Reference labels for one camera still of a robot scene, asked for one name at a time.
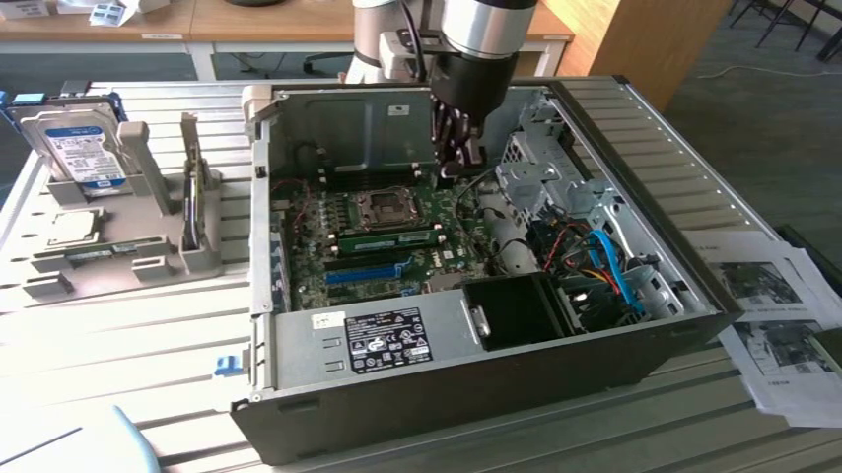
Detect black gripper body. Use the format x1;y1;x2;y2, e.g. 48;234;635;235
428;50;516;124

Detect green RAM stick installed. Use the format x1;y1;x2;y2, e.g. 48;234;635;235
336;231;438;254

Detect green RAM stick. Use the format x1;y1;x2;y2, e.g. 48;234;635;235
64;242;137;262

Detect CPU socket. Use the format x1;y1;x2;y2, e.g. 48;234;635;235
347;188;428;233

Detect silver disk bay cage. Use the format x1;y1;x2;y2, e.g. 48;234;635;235
494;89;692;316

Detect green Dell motherboard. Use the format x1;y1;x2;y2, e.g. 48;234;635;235
267;182;508;313

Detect wooden cabinet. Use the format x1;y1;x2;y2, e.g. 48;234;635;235
539;0;734;112

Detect blue expansion slot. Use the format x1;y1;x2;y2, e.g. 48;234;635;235
323;262;406;287

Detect open black PC case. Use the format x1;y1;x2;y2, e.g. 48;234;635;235
228;74;746;467

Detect black fan shroud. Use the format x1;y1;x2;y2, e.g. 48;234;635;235
460;271;568;352

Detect graphics card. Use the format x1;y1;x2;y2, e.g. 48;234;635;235
180;155;208;251

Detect grey power supply unit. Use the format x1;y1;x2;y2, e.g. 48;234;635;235
261;289;490;395

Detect black chair legs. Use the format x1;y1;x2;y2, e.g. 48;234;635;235
726;0;842;62

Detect grey parts rack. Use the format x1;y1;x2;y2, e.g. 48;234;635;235
21;111;239;300

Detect hard disk blue label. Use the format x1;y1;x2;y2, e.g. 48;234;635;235
15;101;128;198

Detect printed paper sheets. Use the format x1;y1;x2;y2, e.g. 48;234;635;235
683;229;842;428

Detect silver CPU chip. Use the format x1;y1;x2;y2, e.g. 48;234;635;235
45;212;104;246

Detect white boxes with labels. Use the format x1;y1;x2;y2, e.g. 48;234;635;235
0;0;153;28

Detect blue disk carrier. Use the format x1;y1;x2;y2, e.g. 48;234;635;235
0;80;124;149

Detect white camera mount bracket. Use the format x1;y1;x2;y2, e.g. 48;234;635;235
376;29;438;80

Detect red black wire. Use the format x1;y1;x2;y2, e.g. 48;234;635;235
271;177;315;237

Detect wooden desk white frame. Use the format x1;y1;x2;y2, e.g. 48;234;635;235
0;0;575;81

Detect blue SATA wire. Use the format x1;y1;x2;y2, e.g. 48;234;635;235
588;228;650;316

